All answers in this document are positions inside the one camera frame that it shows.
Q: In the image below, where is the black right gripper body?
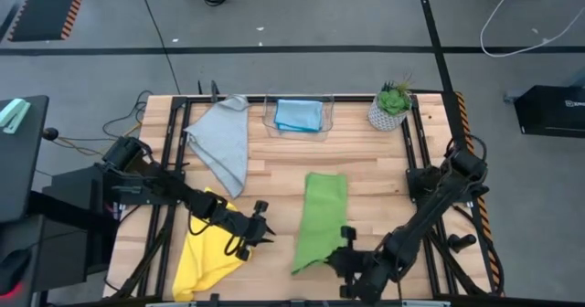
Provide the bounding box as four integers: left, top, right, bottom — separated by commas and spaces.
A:
338, 225, 390, 304

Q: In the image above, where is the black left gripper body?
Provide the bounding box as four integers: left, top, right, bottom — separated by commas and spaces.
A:
218, 199, 271, 262

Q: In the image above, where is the green microfiber towel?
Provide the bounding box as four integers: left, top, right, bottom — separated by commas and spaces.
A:
291, 172, 349, 276

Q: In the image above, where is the yellow microfiber towel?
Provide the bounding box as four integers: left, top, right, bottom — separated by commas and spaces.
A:
172, 186, 250, 302

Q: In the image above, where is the blue microfiber towel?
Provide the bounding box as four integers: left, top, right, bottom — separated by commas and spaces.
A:
273, 99, 324, 133

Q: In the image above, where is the grey microfiber towel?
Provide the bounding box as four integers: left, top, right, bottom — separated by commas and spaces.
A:
184, 94, 251, 199

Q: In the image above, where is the clear plastic bin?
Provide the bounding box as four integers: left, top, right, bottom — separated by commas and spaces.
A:
262, 94, 335, 143

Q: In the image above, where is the succulent in patterned white pot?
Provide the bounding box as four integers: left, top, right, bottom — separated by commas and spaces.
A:
367, 80, 414, 132

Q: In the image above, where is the orange black hazard strip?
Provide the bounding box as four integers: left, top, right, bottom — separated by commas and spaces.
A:
455, 91, 502, 294

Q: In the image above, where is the black equipment cart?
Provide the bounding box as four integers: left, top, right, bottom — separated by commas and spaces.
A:
0, 190, 121, 307

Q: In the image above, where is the black desk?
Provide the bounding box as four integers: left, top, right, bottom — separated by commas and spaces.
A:
0, 95, 50, 224

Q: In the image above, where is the black computer mouse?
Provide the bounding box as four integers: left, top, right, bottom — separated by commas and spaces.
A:
0, 249, 31, 295

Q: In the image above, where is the black equipment case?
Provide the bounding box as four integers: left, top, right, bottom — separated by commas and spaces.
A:
514, 85, 585, 139

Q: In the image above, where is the mint green stapler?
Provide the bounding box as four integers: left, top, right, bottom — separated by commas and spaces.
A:
0, 98, 32, 135

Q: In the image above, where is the black orange-edged floor mat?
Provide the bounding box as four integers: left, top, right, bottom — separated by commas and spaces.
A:
7, 0, 90, 42

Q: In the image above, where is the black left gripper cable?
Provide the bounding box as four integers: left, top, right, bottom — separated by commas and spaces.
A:
222, 231, 244, 258

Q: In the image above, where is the black table handle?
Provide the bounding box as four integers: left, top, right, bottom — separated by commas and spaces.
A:
448, 232, 479, 254

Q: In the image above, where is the yellow cable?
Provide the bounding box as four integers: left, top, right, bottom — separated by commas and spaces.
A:
57, 122, 143, 158

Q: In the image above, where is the black metal table frame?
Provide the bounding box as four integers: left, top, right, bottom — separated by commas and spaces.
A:
112, 94, 504, 307

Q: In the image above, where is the black cable bundle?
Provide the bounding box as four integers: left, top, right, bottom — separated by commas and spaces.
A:
101, 90, 154, 162

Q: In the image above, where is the thin black floor cable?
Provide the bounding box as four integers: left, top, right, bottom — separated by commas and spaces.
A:
135, 0, 183, 96

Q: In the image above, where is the long white floor cable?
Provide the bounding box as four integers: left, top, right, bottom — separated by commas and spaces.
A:
479, 0, 585, 58

